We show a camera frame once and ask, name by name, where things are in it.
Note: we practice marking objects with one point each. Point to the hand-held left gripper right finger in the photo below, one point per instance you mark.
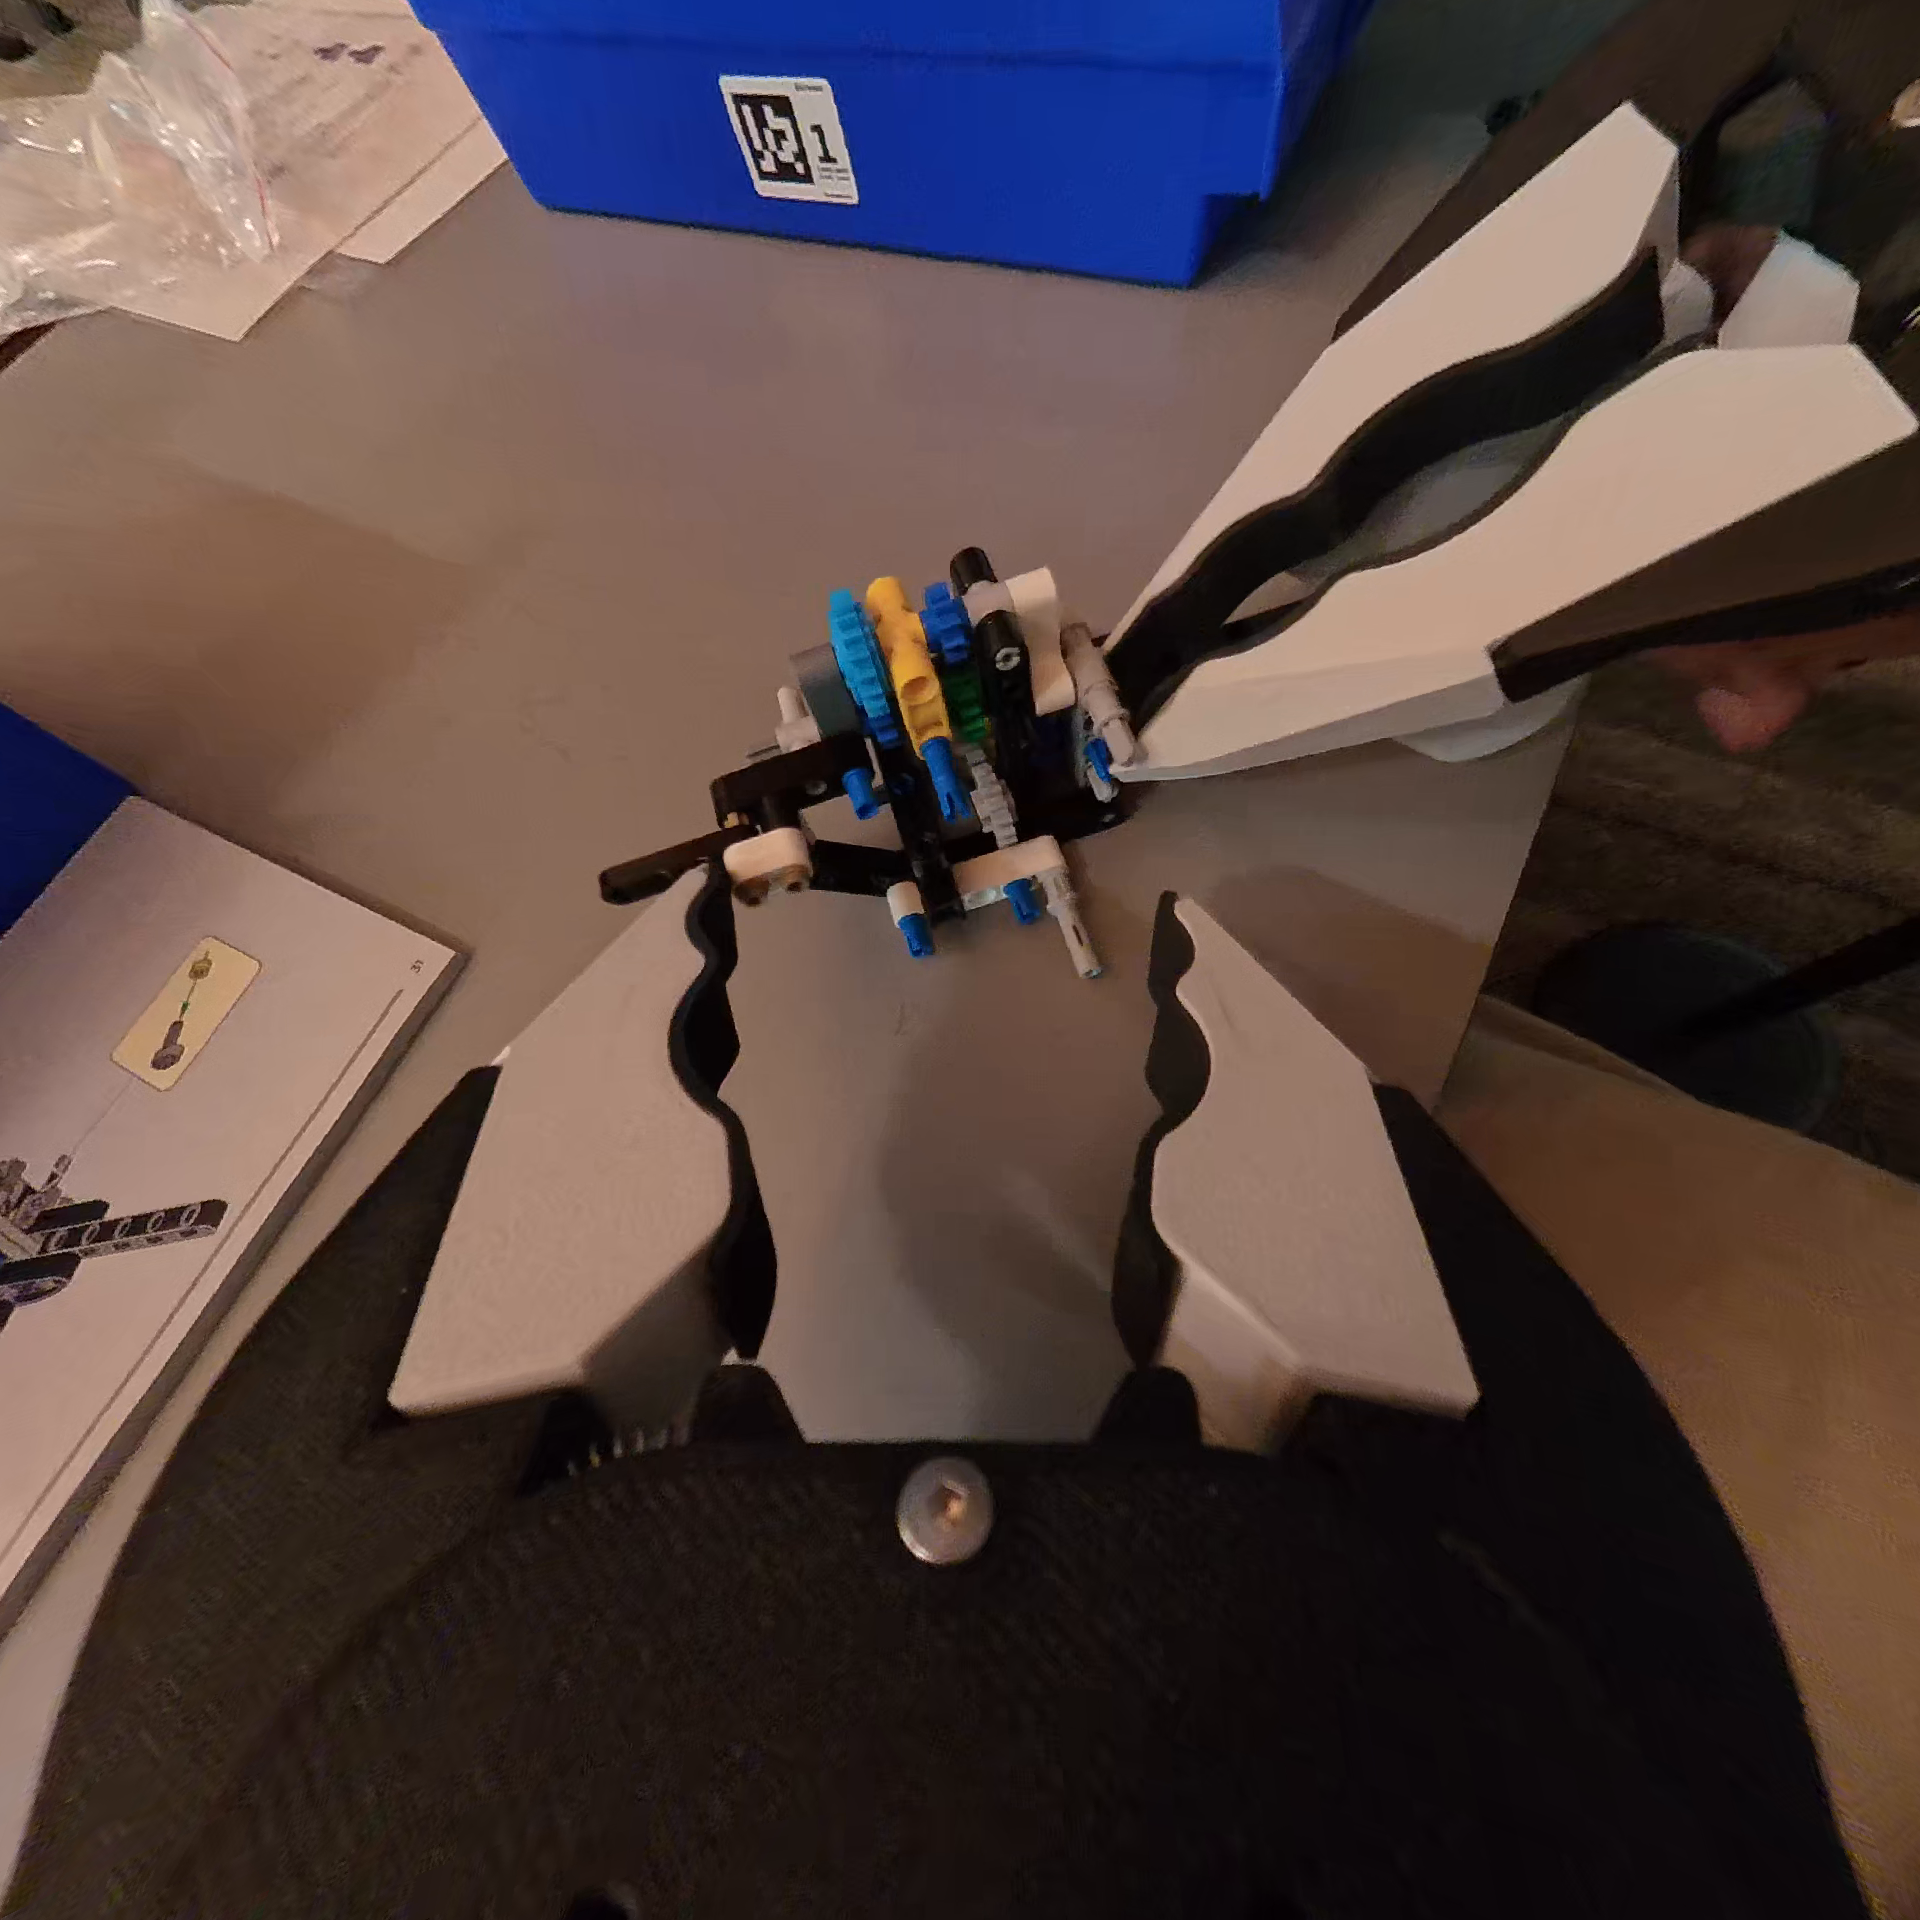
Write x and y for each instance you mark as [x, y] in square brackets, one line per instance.
[1291, 1201]

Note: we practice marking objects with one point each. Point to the person's right hand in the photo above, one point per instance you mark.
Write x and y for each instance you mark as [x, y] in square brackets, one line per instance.
[1747, 697]

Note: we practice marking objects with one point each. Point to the multicoloured lego gear model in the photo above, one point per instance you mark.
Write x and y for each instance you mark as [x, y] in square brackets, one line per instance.
[900, 673]

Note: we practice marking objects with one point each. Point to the blue storage bin with tag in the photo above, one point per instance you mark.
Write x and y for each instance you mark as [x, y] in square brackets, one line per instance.
[44, 811]
[973, 90]

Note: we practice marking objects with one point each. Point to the grey lego instruction booklet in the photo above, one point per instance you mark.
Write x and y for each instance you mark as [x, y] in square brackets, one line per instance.
[228, 1078]

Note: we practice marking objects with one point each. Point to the clear plastic bag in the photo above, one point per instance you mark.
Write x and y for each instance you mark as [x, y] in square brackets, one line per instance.
[118, 163]

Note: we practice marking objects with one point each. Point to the black round-based stand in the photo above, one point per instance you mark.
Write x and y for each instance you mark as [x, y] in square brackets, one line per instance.
[1681, 1035]

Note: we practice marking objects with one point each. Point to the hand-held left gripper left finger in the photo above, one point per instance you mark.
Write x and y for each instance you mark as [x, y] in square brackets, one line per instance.
[585, 1171]

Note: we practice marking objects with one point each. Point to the person's leg in tan trousers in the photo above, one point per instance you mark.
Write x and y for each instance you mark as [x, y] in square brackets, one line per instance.
[1725, 1349]

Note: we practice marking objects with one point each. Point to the white printed paper sheet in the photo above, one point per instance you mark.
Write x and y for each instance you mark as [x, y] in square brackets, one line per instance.
[361, 135]

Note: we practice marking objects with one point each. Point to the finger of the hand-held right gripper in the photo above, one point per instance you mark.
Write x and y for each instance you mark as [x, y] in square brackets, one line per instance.
[1472, 315]
[1575, 524]

